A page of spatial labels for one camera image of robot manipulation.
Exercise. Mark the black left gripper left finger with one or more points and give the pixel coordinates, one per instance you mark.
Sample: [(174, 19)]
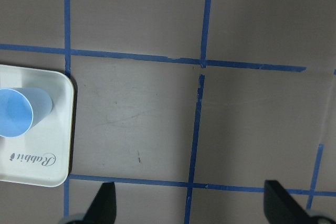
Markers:
[(103, 208)]

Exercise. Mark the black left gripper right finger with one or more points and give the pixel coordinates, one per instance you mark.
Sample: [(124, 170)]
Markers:
[(280, 207)]

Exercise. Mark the blue cup near logo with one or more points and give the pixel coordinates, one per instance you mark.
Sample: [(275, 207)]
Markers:
[(22, 109)]

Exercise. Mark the white rectangular tray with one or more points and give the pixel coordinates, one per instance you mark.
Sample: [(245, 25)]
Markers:
[(41, 156)]

